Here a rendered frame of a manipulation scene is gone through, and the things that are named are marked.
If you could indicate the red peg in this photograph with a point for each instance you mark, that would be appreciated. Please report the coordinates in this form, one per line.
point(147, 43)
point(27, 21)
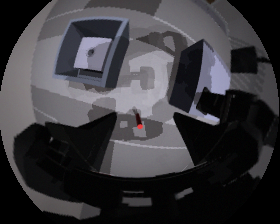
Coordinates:
point(138, 122)

